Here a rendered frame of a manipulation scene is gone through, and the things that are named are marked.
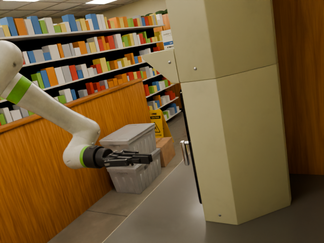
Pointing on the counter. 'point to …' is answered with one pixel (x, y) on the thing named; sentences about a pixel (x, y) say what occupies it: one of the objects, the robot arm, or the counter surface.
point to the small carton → (167, 39)
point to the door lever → (185, 152)
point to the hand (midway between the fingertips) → (142, 158)
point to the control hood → (164, 64)
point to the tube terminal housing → (232, 105)
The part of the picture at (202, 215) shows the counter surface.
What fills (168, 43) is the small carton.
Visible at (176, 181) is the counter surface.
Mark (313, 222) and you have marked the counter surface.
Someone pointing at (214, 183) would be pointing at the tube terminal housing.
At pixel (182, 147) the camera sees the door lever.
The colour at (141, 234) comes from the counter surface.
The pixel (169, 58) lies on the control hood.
